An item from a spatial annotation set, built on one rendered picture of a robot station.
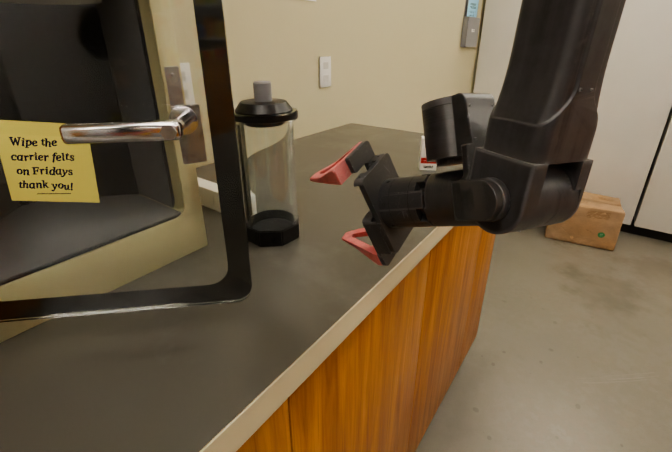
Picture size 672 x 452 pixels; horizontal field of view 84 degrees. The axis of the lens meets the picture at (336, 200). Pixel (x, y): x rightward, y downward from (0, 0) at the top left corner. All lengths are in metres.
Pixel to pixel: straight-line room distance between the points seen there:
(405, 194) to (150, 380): 0.33
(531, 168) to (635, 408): 1.71
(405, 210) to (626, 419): 1.59
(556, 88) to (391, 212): 0.20
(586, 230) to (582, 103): 2.68
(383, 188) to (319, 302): 0.19
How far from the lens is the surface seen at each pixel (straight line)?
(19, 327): 0.61
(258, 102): 0.61
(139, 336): 0.53
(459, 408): 1.66
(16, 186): 0.45
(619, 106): 3.14
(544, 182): 0.32
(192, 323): 0.52
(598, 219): 2.95
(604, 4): 0.31
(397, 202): 0.40
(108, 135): 0.34
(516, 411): 1.73
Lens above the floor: 1.27
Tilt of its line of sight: 23 degrees down
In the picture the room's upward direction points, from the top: straight up
